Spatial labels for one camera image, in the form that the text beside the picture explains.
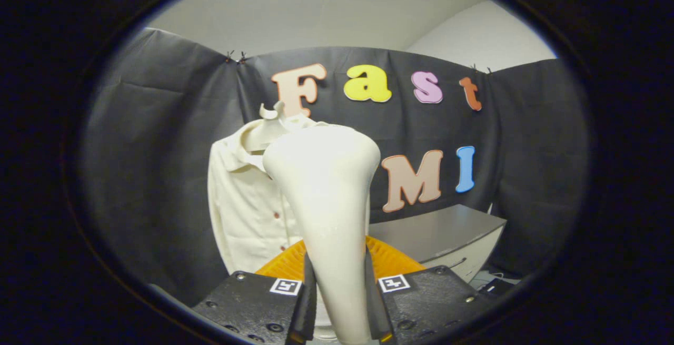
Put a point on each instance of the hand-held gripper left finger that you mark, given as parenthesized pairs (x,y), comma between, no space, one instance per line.
(253,297)

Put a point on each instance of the black backdrop cloth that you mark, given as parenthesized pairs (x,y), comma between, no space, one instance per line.
(158,150)

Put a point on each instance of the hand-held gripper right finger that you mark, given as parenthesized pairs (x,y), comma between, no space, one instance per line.
(432,297)

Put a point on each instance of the black box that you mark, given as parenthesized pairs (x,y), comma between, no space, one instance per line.
(495,286)

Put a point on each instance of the white clothes hanger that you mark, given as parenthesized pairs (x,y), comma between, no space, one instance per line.
(274,113)

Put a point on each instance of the cream button-up shirt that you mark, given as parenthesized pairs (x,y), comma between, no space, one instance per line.
(247,213)

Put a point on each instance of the grey and beige cabinet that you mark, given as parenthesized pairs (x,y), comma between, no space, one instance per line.
(437,229)

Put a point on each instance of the white garment steamer head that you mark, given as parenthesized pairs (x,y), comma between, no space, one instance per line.
(326,203)

